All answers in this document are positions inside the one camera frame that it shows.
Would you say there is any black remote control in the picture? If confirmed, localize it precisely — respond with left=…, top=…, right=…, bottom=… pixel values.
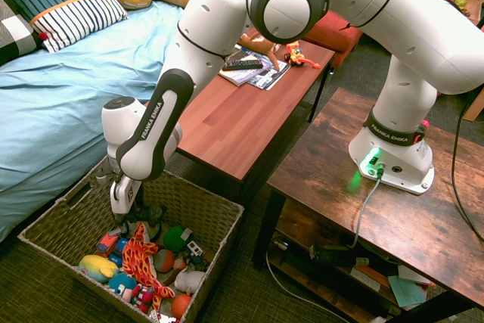
left=222, top=58, right=264, bottom=72

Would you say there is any white cable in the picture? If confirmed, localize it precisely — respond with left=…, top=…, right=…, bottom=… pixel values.
left=264, top=238, right=346, bottom=323

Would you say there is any blue toy truck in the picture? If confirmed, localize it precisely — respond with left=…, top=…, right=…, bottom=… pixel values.
left=108, top=238, right=129, bottom=268

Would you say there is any white toy car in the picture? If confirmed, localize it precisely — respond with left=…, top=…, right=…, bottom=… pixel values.
left=184, top=240, right=208, bottom=268

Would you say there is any grey and orange ball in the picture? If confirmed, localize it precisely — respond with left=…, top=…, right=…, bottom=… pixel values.
left=152, top=248, right=176, bottom=274

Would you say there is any red ottoman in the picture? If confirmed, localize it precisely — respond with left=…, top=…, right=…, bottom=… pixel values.
left=301, top=10, right=365, bottom=70

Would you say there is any dark cover magazine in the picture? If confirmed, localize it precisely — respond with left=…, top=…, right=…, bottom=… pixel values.
left=246, top=58, right=292, bottom=92

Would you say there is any orange flame plush toy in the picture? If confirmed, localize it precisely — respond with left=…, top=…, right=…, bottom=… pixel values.
left=121, top=222, right=176, bottom=313

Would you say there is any glossy magazine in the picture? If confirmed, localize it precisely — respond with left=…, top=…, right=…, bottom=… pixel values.
left=218, top=44, right=274, bottom=88

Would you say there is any white plush toy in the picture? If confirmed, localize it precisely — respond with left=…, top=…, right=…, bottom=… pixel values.
left=174, top=265, right=206, bottom=296

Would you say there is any orange pumpkin ball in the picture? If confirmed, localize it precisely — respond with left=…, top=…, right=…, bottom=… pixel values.
left=170, top=293, right=194, bottom=320

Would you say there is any reddish wood coffee table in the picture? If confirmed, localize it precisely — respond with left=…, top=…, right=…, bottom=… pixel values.
left=144, top=26, right=337, bottom=207

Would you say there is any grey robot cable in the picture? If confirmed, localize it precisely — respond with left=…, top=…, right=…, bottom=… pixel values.
left=346, top=166, right=385, bottom=250

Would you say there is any brown plush toy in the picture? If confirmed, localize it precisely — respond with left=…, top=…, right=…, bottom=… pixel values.
left=237, top=33, right=283, bottom=73

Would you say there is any rustic brown wood table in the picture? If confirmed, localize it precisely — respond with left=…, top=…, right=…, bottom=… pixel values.
left=252, top=86, right=484, bottom=323

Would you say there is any black white checked pillow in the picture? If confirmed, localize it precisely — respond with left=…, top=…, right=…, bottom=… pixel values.
left=0, top=0, right=43, bottom=67

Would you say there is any white navy striped pillow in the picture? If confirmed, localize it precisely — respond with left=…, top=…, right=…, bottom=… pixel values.
left=29, top=0, right=129, bottom=54

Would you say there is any green ball with tape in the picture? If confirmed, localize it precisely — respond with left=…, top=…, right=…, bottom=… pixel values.
left=163, top=225, right=194, bottom=253

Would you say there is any black cable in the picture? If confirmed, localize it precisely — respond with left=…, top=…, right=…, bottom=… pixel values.
left=451, top=86, right=484, bottom=245

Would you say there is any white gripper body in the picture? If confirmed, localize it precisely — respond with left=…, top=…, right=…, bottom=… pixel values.
left=110, top=175, right=144, bottom=216

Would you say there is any orange toy truck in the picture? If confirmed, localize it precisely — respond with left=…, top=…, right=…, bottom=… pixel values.
left=95, top=230, right=122, bottom=258

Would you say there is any grey woven basket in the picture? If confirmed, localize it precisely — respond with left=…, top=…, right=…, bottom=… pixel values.
left=17, top=155, right=245, bottom=323

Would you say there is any yellow plush toy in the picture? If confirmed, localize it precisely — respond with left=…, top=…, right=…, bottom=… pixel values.
left=77, top=254, right=119, bottom=284

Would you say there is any orange toy excavator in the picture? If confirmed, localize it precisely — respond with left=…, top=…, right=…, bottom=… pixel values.
left=284, top=40, right=321, bottom=70

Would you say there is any black power adapter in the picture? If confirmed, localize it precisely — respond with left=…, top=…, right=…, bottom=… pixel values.
left=309, top=243, right=370, bottom=269

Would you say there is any red and white toy robot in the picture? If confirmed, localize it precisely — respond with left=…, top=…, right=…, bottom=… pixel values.
left=132, top=284, right=155, bottom=315

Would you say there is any blue plush toy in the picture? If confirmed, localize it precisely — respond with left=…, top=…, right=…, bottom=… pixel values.
left=107, top=272, right=138, bottom=299

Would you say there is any black Sony gamepad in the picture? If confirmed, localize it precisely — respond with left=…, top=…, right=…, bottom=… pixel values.
left=128, top=203, right=166, bottom=240

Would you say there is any green paper sheet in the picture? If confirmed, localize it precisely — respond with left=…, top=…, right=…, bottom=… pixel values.
left=386, top=275, right=429, bottom=309

